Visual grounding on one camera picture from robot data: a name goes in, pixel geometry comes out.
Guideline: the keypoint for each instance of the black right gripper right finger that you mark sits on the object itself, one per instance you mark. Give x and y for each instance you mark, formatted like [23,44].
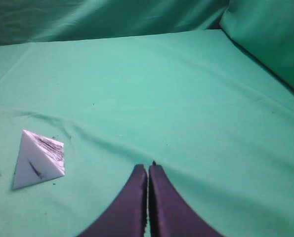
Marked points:
[169,213]

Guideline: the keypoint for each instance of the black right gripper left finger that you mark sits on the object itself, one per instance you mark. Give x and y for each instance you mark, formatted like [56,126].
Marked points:
[126,216]

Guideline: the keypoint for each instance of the green table cloth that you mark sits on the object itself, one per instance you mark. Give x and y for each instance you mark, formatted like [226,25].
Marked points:
[219,123]

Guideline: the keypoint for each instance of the green backdrop cloth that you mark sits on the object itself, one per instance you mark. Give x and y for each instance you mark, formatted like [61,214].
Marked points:
[264,28]

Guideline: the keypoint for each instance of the white square pyramid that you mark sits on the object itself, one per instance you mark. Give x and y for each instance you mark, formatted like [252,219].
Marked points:
[39,159]

